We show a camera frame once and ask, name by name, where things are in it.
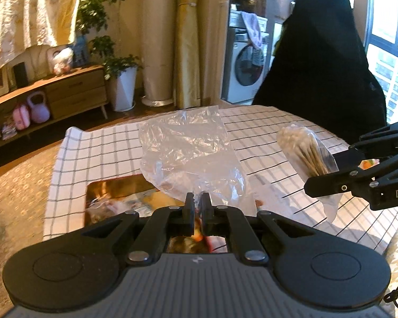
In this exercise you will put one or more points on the yellow curtain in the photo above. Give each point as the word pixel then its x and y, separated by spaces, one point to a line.
pixel 199 39

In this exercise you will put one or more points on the white plush toy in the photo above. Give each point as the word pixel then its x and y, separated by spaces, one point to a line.
pixel 63 61

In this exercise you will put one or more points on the blue decoration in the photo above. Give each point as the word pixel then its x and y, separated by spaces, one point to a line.
pixel 82 51

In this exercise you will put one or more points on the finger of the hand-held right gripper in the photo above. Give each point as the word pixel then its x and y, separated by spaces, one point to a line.
pixel 381 137
pixel 331 182

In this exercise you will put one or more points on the cream cylindrical air conditioner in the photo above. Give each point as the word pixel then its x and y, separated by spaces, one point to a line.
pixel 159 39

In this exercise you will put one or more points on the potted green plant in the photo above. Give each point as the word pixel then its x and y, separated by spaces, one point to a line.
pixel 122 86

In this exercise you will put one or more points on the gold tray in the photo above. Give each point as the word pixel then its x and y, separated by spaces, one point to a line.
pixel 126 188

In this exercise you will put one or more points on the bag of cotton swabs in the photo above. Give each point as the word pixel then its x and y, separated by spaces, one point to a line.
pixel 305 152

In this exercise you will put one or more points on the wooden cabinet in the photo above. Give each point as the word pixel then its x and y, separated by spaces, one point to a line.
pixel 76 89

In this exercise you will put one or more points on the black covered chair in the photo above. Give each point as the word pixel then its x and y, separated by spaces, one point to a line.
pixel 318 66

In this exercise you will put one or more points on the cream lace cloth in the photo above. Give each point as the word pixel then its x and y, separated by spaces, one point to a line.
pixel 26 13

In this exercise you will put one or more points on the white washing machine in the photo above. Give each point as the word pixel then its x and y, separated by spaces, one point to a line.
pixel 245 66

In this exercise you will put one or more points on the small toy figure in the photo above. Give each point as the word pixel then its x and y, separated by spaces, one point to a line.
pixel 8 129

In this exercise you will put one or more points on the hanging white towel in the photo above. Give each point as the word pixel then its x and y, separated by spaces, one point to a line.
pixel 253 28

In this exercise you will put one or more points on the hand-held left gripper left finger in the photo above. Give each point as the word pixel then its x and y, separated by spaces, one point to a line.
pixel 189 207

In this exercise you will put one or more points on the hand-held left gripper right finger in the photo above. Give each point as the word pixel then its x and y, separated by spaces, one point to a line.
pixel 205 207

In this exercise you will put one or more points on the clear plastic bag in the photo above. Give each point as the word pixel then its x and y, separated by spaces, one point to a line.
pixel 192 149

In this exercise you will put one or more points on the pink toy case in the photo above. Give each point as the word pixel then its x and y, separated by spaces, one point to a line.
pixel 21 119

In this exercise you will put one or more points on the beige patterned table cover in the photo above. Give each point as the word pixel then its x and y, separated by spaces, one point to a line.
pixel 16 185

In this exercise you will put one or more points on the purple kettlebell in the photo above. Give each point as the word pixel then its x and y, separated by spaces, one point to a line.
pixel 38 111

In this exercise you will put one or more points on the black speaker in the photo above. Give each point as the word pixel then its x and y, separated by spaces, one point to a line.
pixel 20 74

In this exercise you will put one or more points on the checked white tablecloth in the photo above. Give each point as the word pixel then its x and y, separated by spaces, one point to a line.
pixel 96 145

